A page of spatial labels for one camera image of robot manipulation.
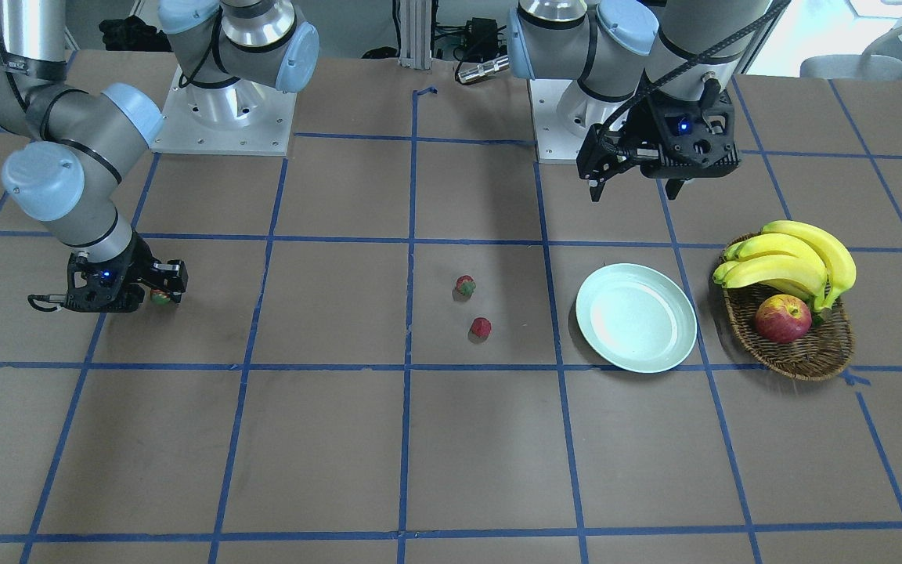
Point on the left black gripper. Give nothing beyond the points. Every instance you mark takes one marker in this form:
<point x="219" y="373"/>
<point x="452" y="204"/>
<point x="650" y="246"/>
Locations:
<point x="644" y="125"/>

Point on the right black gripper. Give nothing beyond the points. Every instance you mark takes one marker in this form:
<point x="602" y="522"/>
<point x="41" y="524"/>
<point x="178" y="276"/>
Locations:
<point x="136" y="269"/>

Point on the red strawberry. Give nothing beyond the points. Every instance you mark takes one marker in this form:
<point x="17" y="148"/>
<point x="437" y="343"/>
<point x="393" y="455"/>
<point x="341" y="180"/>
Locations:
<point x="465" y="286"/>
<point x="480" y="328"/>
<point x="161" y="297"/>

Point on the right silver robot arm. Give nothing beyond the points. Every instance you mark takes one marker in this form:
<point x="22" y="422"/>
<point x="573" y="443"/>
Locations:
<point x="236" y="59"/>

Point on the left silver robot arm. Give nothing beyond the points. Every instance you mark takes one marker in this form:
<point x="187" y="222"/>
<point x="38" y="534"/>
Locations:
<point x="646" y="89"/>

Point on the light green plate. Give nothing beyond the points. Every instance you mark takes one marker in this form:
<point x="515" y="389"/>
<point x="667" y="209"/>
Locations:
<point x="636" y="318"/>

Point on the yellow banana bunch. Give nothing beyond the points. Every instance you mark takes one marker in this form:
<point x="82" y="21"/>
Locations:
<point x="794" y="257"/>

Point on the red apple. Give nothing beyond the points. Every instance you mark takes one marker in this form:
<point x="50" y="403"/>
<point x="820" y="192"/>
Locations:
<point x="782" y="318"/>

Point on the brown wicker basket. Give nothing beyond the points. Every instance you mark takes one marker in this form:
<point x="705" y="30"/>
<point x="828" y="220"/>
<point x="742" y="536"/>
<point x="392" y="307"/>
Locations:
<point x="822" y="353"/>

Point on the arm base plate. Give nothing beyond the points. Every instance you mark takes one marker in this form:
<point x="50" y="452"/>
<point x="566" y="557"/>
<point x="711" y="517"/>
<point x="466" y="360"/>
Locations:
<point x="242" y="119"/>
<point x="553" y="133"/>

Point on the aluminium frame post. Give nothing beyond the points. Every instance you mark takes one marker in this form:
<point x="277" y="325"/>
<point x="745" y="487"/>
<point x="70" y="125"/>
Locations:
<point x="415" y="31"/>

